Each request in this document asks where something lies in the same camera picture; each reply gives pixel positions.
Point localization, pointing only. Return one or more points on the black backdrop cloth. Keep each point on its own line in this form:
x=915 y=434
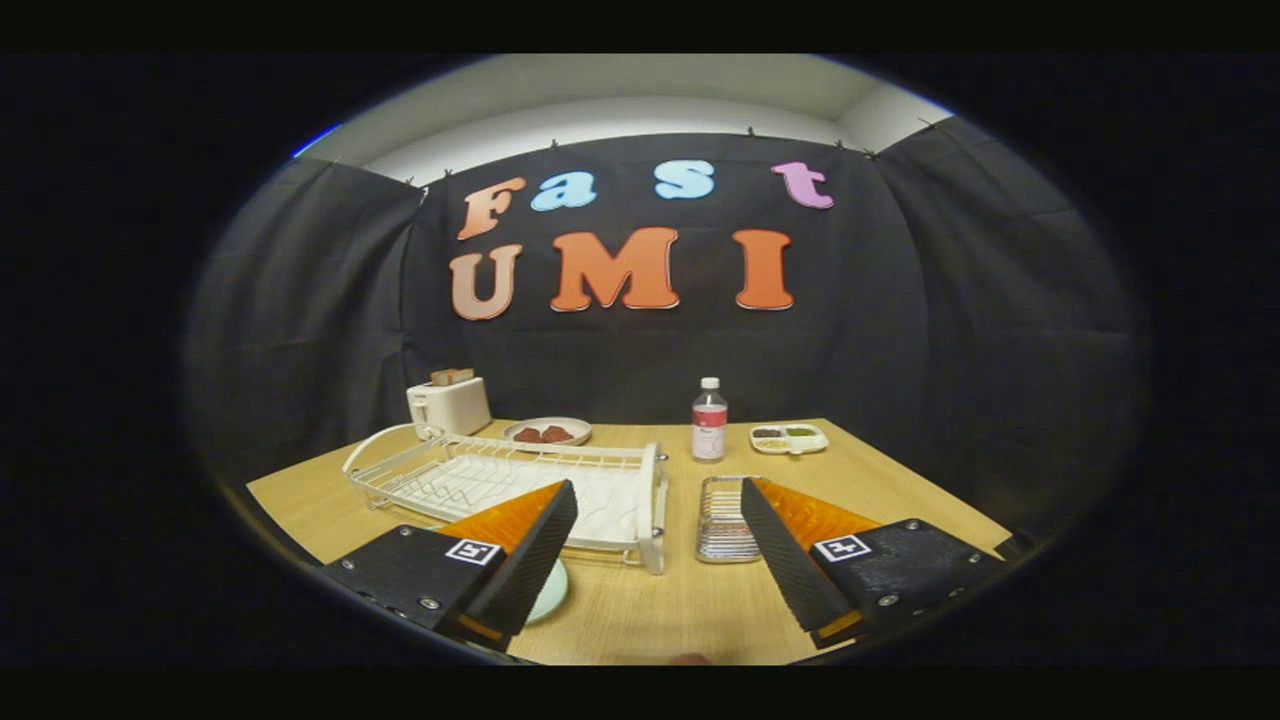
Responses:
x=650 y=350

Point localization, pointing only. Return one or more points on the white round plate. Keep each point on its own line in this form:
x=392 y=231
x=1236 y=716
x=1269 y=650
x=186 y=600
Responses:
x=582 y=430

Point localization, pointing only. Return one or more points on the toast slices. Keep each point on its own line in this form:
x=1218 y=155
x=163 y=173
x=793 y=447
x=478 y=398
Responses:
x=452 y=377

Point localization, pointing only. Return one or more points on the white toaster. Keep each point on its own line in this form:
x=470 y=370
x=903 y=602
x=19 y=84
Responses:
x=450 y=408

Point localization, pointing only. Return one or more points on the brown meat piece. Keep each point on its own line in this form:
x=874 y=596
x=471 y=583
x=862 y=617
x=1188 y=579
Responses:
x=557 y=433
x=527 y=435

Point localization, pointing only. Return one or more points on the clear plastic bottle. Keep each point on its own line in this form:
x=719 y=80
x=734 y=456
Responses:
x=709 y=425

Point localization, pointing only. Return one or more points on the pale green plate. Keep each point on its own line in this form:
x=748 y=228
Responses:
x=552 y=592

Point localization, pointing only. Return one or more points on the white divided condiment dish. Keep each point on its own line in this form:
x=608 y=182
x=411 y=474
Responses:
x=788 y=438

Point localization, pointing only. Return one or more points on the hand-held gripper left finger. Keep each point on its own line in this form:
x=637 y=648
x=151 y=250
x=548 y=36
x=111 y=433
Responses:
x=530 y=560

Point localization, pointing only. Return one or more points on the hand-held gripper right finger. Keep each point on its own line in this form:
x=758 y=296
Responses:
x=790 y=560

